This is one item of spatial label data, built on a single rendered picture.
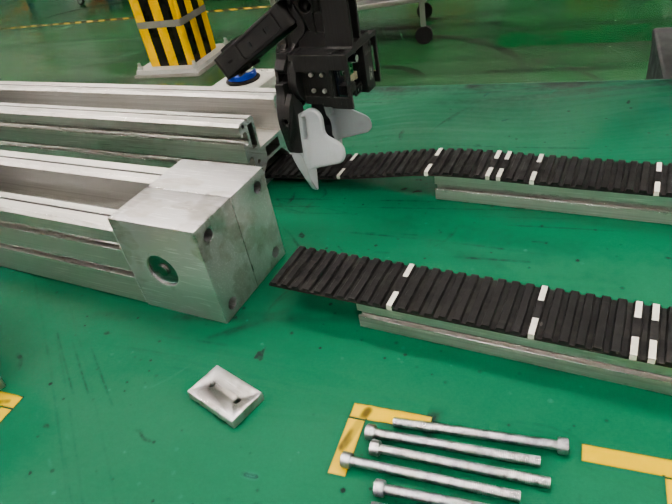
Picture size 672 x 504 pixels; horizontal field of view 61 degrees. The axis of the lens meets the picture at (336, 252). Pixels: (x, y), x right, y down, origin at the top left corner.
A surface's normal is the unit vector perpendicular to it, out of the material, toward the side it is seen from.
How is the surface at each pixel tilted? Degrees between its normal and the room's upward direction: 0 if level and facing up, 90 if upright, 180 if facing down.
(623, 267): 0
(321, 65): 90
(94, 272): 90
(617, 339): 0
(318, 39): 90
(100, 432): 0
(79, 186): 90
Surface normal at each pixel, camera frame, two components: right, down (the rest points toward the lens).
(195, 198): -0.16, -0.79
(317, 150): -0.45, 0.45
